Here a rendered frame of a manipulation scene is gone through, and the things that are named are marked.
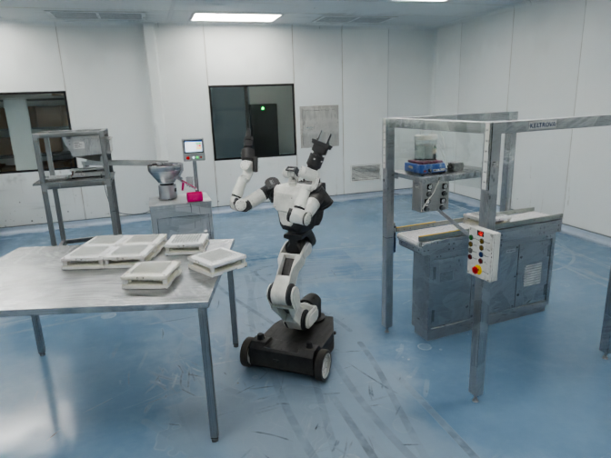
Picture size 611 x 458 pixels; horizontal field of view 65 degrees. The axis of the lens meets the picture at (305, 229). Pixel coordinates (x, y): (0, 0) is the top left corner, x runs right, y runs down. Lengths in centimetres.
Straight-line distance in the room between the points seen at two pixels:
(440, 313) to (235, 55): 554
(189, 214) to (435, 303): 272
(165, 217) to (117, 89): 316
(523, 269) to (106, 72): 616
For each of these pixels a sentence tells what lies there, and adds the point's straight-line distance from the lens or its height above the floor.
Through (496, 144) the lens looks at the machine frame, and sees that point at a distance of 264.
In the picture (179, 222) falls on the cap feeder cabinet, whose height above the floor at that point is 57.
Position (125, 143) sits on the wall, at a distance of 786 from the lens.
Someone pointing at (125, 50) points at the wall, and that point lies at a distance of 787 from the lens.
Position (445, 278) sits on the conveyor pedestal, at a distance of 362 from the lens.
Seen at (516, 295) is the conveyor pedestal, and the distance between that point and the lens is 417.
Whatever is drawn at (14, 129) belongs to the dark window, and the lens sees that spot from 805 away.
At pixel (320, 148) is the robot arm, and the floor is 147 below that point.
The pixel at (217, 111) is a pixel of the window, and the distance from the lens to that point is 791.
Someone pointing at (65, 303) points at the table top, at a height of 82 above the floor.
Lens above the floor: 174
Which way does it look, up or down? 15 degrees down
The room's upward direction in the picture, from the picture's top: 2 degrees counter-clockwise
